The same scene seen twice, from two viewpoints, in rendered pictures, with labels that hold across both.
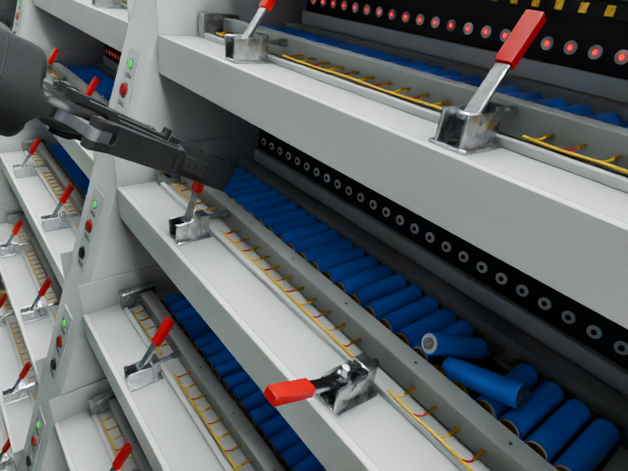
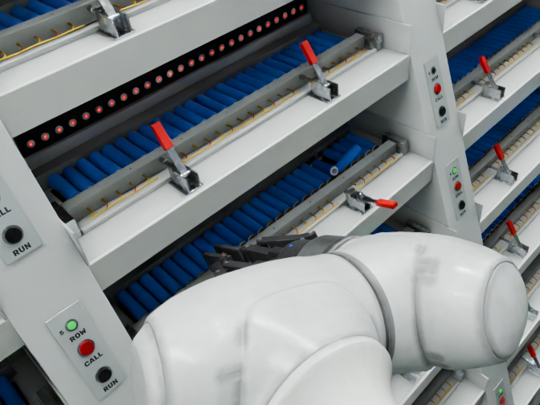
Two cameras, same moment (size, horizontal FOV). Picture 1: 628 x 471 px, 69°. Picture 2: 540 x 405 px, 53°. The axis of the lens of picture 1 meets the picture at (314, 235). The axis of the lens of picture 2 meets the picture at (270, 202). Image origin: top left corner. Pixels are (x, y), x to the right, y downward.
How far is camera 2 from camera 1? 80 cm
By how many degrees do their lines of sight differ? 69
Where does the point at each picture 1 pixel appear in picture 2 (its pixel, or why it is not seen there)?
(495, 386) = (353, 153)
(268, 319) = not seen: hidden behind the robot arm
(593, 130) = (323, 61)
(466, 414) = (365, 164)
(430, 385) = (354, 173)
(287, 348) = (337, 229)
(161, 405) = not seen: hidden behind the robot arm
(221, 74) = (202, 199)
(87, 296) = not seen: outside the picture
